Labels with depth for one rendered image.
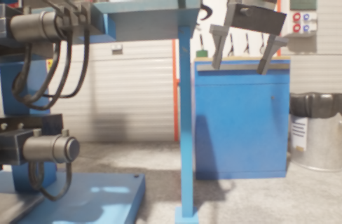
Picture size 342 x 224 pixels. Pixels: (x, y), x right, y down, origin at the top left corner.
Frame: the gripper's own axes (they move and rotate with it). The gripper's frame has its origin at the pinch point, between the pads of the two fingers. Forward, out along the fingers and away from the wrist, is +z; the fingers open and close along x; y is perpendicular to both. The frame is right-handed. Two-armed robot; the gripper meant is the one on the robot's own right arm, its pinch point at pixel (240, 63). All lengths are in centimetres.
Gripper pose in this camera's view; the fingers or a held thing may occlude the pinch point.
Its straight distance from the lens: 51.5
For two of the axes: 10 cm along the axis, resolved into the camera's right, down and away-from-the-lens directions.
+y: 1.0, 4.9, -8.6
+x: 9.9, 0.7, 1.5
